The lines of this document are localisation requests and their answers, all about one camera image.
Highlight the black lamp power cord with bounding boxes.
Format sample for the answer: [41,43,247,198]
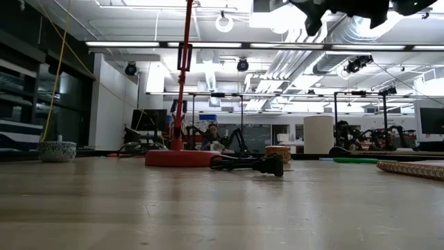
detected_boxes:
[209,153,285,178]

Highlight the red desk lamp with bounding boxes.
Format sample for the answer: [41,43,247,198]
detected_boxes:
[144,0,223,168]

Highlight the white cylinder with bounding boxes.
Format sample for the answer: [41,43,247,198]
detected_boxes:
[303,115,335,155]

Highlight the distant black robot arms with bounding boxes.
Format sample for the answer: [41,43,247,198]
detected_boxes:
[334,119,419,152]

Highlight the white cased display screen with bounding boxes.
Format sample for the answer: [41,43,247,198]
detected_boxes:
[414,99,444,143]

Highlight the green marker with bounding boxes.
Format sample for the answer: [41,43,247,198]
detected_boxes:
[332,157,379,165]

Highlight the small yellow round container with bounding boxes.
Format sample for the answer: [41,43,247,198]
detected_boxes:
[264,145,292,165]

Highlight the pink spiral notebook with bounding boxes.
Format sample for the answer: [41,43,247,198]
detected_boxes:
[376,160,444,182]

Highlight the person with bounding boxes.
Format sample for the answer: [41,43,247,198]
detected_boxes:
[202,122,225,153]

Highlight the black computer monitor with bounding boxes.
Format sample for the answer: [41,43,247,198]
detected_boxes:
[130,108,169,133]

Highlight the orange pen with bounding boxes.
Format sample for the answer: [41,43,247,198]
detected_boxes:
[106,153,146,159]

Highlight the patterned ceramic bowl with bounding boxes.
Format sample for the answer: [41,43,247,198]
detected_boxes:
[37,140,78,164]

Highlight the dark storage shelving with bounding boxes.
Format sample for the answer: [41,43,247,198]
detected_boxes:
[0,29,94,153]

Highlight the distant black frame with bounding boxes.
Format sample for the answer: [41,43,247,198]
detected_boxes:
[189,92,244,147]
[332,90,391,149]

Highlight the white hanging cable loop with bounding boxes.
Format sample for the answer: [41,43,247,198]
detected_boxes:
[214,14,234,33]

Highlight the black aluminium rig frame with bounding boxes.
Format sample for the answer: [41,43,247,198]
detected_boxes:
[0,40,444,163]

